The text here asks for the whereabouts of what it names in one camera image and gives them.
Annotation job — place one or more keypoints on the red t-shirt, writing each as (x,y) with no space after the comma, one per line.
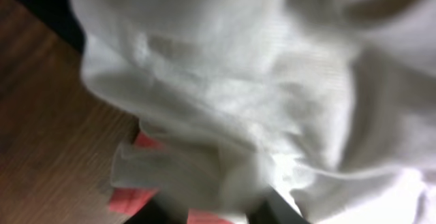
(129,201)

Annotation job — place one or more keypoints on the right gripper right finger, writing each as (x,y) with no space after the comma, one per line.
(275,210)

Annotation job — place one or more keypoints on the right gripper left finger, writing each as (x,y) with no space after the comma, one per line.
(153,213)

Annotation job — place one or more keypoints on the black garment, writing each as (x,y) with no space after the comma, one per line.
(58,15)

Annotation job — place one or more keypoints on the white t-shirt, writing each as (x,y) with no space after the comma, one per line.
(329,103)

